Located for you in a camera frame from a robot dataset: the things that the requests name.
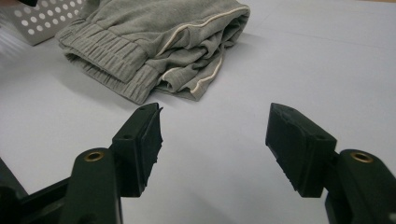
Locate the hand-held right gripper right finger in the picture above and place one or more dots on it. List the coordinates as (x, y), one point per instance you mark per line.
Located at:
(302, 152)

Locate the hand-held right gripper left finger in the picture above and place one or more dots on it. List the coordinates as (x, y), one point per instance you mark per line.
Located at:
(138, 149)

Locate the grey shorts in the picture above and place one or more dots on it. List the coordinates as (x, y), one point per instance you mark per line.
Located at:
(124, 37)

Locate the white table cover board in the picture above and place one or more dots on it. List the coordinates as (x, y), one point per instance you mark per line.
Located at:
(280, 62)

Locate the white perforated plastic basket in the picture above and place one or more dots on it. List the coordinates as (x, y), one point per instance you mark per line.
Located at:
(40, 28)

